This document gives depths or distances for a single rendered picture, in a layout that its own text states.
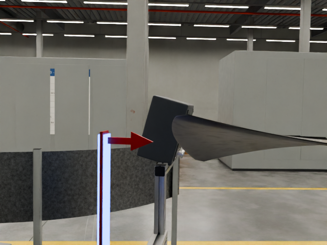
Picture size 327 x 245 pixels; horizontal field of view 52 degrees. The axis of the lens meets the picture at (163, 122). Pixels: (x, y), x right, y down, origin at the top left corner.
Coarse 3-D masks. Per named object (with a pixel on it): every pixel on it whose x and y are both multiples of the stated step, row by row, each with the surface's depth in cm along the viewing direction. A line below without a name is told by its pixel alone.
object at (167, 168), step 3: (159, 162) 100; (174, 162) 116; (171, 165) 108; (156, 168) 95; (159, 168) 94; (162, 168) 94; (165, 168) 95; (168, 168) 101; (156, 171) 95; (159, 171) 94; (162, 171) 94; (165, 171) 96; (168, 171) 101; (156, 174) 95; (159, 174) 94; (162, 174) 94; (165, 174) 95
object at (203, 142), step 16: (176, 128) 37; (192, 128) 36; (208, 128) 34; (224, 128) 32; (240, 128) 32; (192, 144) 45; (208, 144) 44; (224, 144) 44; (240, 144) 44; (256, 144) 44; (272, 144) 43; (288, 144) 43; (304, 144) 43; (320, 144) 33
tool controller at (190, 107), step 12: (156, 96) 99; (156, 108) 99; (168, 108) 99; (180, 108) 98; (192, 108) 118; (156, 120) 100; (168, 120) 99; (144, 132) 100; (156, 132) 100; (168, 132) 99; (156, 144) 100; (168, 144) 99; (144, 156) 101; (156, 156) 100; (168, 156) 100; (180, 156) 103
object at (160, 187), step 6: (156, 180) 95; (162, 180) 95; (156, 186) 95; (162, 186) 95; (156, 192) 95; (162, 192) 95; (156, 198) 95; (162, 198) 95; (156, 204) 95; (162, 204) 95; (156, 210) 95; (162, 210) 95; (156, 216) 95; (162, 216) 95; (156, 222) 95; (162, 222) 95; (156, 228) 96; (162, 228) 95; (162, 234) 95
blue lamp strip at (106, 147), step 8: (104, 136) 42; (104, 144) 42; (104, 152) 42; (104, 160) 42; (104, 168) 42; (104, 176) 42; (104, 184) 42; (104, 192) 42; (104, 200) 42; (104, 208) 42; (104, 216) 42; (104, 224) 42; (104, 232) 42; (104, 240) 42
